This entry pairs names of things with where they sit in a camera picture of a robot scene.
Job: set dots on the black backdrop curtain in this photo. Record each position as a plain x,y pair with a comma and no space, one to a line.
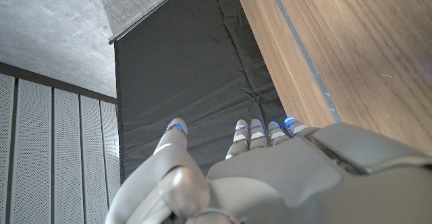
185,65

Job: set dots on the metal backdrop crossbar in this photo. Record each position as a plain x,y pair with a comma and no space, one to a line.
141,19

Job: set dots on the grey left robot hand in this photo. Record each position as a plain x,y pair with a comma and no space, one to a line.
287,183

